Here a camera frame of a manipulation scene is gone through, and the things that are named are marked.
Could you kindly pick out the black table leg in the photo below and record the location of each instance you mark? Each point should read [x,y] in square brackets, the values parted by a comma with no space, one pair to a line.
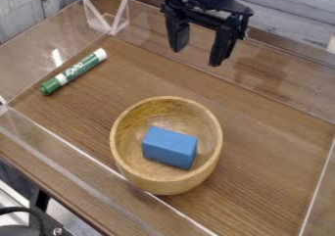
[42,200]

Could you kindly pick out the brown wooden bowl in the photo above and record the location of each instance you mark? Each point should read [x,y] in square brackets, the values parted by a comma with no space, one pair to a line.
[177,114]

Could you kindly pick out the green Expo marker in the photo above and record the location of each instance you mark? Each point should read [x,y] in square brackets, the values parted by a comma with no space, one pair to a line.
[50,86]

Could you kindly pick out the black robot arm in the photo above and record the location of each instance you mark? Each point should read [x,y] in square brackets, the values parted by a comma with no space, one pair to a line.
[226,16]

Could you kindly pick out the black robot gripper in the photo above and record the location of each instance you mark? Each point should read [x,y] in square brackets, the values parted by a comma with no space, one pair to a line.
[210,13]

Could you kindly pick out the clear acrylic tray wall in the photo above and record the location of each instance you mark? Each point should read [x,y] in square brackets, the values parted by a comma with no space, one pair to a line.
[273,185]

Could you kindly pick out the blue foam block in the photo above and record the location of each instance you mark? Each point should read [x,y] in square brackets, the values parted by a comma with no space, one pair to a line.
[170,147]

